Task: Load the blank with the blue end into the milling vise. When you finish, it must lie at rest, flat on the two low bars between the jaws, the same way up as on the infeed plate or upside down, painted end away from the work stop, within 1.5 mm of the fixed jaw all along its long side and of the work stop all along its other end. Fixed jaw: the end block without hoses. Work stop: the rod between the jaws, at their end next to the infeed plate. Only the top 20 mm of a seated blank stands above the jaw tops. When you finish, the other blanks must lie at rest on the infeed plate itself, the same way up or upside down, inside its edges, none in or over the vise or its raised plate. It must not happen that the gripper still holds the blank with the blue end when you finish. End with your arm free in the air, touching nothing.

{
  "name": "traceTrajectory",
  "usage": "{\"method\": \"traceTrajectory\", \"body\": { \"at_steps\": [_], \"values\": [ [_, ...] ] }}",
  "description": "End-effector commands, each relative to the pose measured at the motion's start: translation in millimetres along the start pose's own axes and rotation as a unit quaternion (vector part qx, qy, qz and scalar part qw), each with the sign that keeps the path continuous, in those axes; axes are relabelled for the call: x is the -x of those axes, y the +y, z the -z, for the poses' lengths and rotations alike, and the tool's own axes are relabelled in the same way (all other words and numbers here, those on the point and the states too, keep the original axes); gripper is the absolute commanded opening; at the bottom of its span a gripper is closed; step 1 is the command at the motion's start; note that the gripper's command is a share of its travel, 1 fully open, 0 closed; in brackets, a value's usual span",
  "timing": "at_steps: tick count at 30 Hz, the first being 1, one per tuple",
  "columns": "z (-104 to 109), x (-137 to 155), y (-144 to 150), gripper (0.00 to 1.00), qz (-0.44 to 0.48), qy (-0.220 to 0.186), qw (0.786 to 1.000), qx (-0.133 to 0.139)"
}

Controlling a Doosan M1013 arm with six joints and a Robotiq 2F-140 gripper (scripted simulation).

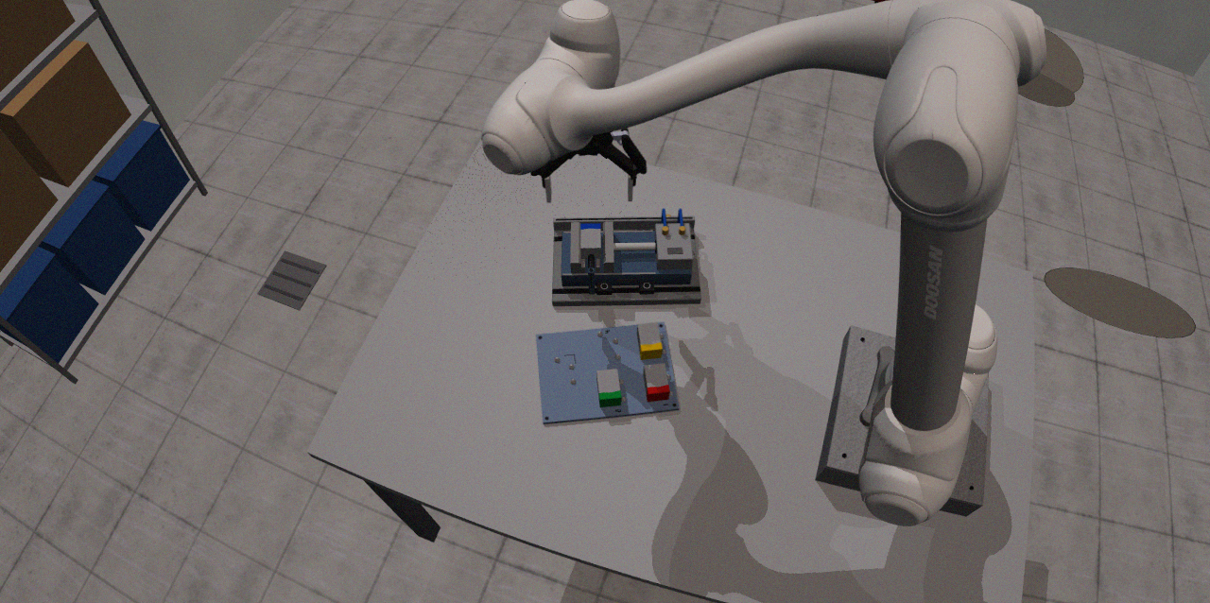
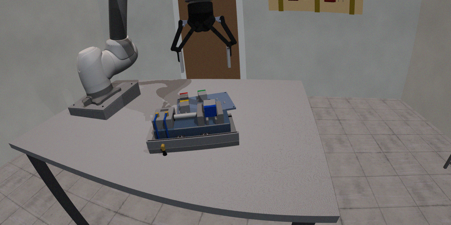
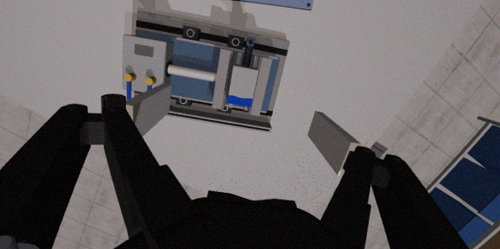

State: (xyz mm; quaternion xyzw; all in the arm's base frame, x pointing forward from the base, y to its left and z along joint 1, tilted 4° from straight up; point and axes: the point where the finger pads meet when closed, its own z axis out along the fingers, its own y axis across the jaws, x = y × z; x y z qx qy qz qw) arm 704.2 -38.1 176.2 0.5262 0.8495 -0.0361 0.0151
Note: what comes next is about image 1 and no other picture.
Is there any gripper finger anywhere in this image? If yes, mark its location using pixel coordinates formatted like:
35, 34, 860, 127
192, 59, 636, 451
530, 148, 583, 203
592, 130, 647, 201

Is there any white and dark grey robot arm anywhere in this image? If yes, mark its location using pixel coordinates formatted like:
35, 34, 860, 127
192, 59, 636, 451
482, 0, 1045, 526

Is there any grey metal blank with green end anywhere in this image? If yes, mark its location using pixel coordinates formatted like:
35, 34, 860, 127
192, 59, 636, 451
597, 369, 621, 407

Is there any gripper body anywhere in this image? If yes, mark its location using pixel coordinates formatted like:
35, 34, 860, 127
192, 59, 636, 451
578, 131, 613, 156

